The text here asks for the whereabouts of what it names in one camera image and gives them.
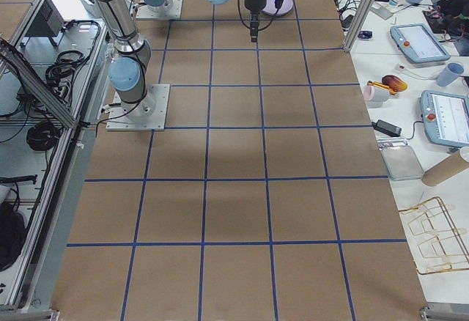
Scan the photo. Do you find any small blue usb device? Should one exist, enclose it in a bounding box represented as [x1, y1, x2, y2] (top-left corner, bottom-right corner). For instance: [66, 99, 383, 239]
[358, 30, 373, 40]

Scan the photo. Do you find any light blue plastic cup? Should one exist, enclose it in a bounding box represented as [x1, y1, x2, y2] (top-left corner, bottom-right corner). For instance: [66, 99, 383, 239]
[436, 62, 465, 87]

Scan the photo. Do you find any red yellow mango toy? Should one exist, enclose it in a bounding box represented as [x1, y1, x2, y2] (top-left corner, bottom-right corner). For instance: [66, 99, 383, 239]
[382, 75, 408, 92]

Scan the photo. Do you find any lilac round plate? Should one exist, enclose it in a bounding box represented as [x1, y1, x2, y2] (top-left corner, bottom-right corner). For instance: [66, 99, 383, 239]
[262, 0, 293, 16]

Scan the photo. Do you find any lower blue teach pendant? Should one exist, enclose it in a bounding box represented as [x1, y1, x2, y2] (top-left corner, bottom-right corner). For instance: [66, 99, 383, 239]
[420, 90, 468, 148]

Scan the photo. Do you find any black power adapter brick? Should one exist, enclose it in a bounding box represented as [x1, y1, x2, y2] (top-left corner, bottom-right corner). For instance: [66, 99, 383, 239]
[372, 119, 402, 137]

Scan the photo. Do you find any brown cardboard tube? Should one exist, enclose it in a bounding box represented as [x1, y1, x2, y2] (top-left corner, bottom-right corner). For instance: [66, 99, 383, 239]
[421, 147, 468, 186]

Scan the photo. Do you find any aluminium frame post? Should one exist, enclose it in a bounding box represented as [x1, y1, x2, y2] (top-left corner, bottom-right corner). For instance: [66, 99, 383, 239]
[343, 0, 374, 52]

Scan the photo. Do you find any pink white mug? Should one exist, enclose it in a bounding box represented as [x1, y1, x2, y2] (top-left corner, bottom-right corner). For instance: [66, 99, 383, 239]
[363, 85, 390, 103]

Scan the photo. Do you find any upper blue teach pendant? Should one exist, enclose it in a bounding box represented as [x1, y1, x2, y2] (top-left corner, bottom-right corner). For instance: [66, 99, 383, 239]
[390, 23, 451, 64]

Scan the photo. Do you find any blue teach pendant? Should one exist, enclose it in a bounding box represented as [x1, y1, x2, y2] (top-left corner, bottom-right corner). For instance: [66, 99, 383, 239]
[420, 90, 468, 148]
[390, 23, 451, 64]

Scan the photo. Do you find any grey electronics box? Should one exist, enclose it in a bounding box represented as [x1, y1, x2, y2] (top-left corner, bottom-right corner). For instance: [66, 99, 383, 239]
[25, 0, 64, 46]

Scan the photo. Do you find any silver metal tin box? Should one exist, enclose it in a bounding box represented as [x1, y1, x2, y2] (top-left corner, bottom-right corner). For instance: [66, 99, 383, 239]
[377, 138, 424, 181]

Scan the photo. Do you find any gold wire rack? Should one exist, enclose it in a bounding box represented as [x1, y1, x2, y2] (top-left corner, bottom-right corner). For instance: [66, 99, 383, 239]
[399, 196, 468, 276]

